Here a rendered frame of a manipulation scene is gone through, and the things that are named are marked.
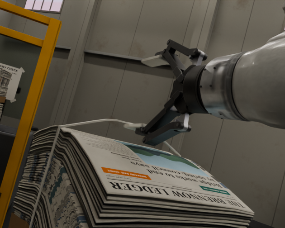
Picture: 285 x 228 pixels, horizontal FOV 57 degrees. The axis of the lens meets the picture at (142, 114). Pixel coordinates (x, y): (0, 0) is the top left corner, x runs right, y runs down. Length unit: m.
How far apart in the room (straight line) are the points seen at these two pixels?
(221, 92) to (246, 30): 5.40
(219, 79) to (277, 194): 4.92
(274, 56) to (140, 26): 6.12
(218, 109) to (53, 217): 0.28
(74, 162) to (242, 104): 0.24
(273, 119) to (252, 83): 0.04
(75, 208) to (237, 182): 4.91
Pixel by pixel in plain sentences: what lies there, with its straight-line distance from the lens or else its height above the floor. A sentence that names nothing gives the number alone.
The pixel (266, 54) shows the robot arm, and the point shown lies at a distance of 0.31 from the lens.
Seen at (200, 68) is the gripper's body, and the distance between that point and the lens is 0.39.
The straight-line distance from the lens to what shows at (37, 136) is 0.65.
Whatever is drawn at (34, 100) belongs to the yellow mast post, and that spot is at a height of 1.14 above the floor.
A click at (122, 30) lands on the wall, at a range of 6.55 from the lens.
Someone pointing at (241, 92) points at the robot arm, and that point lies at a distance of 0.32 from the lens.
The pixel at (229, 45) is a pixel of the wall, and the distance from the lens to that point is 5.64.
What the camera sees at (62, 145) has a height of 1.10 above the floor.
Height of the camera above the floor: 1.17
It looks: 3 degrees up
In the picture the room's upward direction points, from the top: 15 degrees clockwise
